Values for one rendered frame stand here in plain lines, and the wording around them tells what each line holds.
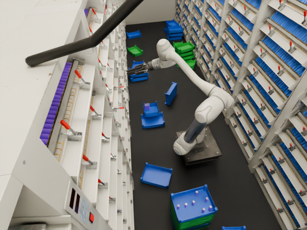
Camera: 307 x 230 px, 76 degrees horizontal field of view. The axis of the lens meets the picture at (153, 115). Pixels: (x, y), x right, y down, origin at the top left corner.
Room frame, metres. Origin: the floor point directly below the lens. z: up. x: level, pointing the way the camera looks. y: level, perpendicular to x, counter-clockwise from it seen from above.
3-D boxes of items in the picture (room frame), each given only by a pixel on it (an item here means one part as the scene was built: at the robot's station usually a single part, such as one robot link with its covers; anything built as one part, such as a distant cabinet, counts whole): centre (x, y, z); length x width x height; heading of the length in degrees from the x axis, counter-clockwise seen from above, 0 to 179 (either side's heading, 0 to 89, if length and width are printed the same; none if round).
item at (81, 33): (0.89, 0.37, 0.88); 0.20 x 0.09 x 1.75; 94
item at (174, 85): (2.22, -0.28, 0.10); 0.30 x 0.08 x 0.20; 151
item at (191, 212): (0.52, -0.25, 0.44); 0.30 x 0.20 x 0.08; 100
